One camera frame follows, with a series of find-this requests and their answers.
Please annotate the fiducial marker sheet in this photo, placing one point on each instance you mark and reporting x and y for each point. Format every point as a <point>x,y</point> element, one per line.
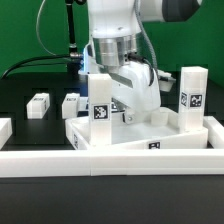
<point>84,104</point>

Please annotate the white desk top panel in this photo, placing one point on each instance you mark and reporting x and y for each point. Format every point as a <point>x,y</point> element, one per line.
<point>159,131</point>

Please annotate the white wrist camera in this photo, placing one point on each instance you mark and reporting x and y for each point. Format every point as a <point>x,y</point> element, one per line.
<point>166,81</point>

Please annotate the white block at left edge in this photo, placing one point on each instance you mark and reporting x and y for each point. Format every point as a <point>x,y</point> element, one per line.
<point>5,130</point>

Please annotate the white L-shaped fixture wall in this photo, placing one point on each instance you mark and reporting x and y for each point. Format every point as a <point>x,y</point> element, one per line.
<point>118,162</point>

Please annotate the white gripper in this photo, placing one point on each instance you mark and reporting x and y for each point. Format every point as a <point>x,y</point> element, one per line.
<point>135,86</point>

